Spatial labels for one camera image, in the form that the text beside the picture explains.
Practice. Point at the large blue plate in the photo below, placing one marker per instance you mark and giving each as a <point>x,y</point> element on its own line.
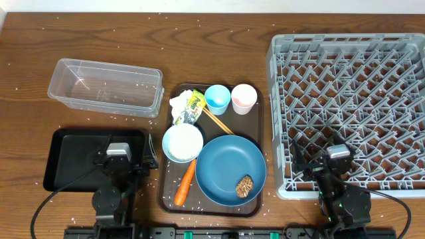
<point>223,163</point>

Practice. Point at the light blue cup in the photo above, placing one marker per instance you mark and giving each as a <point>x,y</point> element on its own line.
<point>217,98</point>

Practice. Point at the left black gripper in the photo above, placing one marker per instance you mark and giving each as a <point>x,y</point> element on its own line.
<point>133,167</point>

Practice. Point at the black waste tray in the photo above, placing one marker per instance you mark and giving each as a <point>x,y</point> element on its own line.
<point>73,151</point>

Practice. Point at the white napkin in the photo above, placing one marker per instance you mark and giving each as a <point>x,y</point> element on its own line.
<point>179,103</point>

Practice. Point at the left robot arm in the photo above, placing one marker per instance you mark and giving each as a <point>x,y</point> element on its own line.
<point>113,203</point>

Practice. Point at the light blue rice bowl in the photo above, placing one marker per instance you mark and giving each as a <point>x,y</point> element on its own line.
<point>182,143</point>

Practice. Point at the brown serving tray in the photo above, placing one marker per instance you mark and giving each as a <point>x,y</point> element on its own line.
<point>250,127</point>

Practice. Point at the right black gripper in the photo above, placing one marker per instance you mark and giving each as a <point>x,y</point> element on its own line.
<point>299,161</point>

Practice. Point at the orange carrot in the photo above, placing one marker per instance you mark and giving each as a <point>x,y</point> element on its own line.
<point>185,184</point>

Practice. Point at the pink cup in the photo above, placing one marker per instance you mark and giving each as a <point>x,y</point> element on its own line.
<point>243,97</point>

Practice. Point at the grey dishwasher rack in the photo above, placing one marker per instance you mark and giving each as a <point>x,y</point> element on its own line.
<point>368,89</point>

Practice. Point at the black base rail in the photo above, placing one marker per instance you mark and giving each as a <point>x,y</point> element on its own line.
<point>172,233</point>

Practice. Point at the brown mushroom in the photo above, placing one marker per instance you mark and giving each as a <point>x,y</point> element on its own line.
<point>244,187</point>

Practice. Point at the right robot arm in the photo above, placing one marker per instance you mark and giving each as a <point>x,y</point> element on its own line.
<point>347,207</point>

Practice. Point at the clear plastic bin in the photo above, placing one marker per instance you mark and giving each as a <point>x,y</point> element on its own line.
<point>107,87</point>

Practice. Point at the green snack wrapper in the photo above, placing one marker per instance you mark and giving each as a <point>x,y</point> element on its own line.
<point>193,109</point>

